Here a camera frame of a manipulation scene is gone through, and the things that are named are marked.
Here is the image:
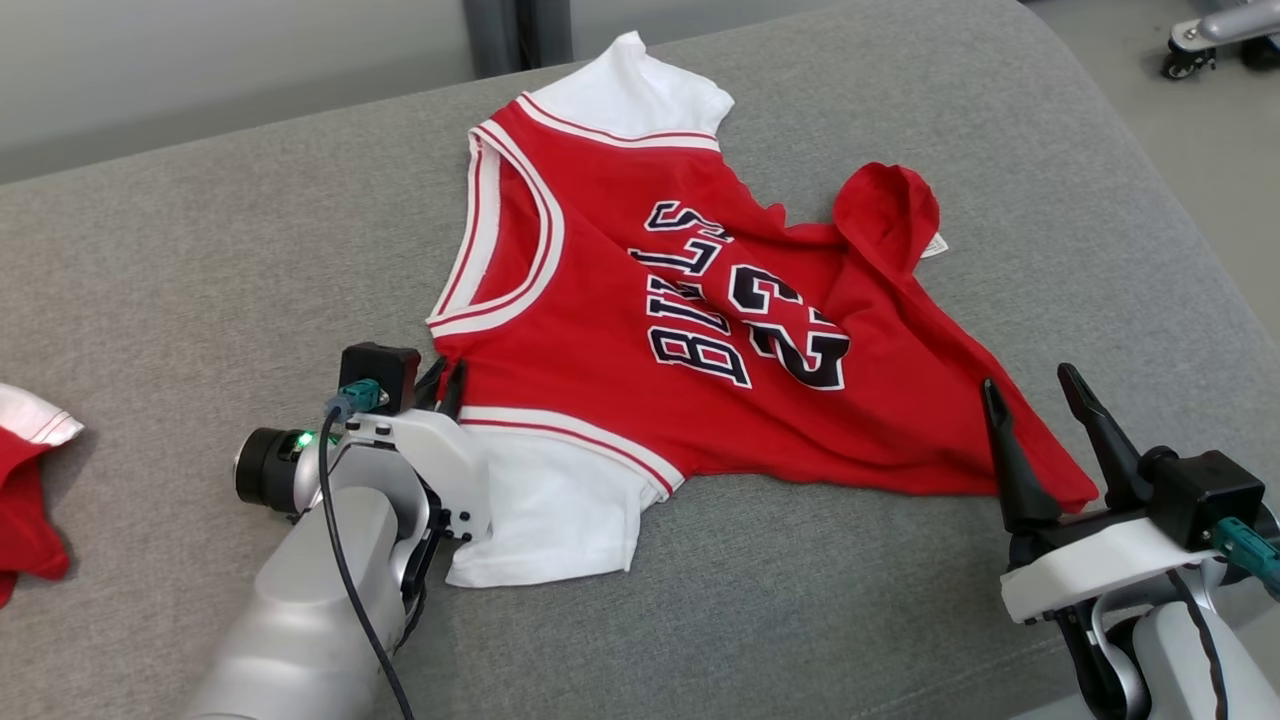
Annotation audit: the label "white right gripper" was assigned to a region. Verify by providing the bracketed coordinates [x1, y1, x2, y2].
[982, 363, 1226, 626]

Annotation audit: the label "black left cable teal plug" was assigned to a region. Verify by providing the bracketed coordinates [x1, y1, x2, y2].
[318, 378, 416, 720]

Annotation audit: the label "red shorts with white band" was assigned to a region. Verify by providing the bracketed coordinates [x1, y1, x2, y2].
[0, 383, 86, 608]

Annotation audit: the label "red Bulls jersey white sleeves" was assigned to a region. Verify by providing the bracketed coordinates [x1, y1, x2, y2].
[427, 30, 1101, 589]

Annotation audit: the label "dark grey partition post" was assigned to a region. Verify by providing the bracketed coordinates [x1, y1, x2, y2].
[462, 0, 573, 79]

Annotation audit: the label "grey chair base with caster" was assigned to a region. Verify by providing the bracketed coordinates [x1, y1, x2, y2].
[1160, 0, 1280, 81]

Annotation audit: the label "black cable teal plug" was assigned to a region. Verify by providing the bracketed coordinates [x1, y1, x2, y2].
[1165, 518, 1280, 720]
[318, 378, 416, 720]

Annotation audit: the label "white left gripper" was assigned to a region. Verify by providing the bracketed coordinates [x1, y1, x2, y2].
[345, 358, 491, 543]

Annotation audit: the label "black right cable teal plug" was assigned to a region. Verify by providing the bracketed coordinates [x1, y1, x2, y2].
[1165, 518, 1280, 720]

